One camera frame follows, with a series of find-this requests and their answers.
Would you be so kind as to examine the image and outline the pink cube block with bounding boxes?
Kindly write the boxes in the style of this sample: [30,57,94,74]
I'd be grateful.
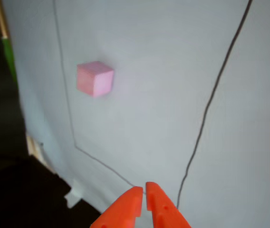
[76,61,115,99]

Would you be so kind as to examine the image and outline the white tape piece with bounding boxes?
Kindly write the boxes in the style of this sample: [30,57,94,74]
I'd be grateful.
[64,179,84,209]

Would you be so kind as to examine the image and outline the white paper sheet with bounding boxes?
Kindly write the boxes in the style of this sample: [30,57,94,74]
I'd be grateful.
[0,0,270,228]

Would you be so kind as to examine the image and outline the green strip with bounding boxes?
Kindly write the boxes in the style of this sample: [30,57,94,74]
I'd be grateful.
[1,37,19,82]

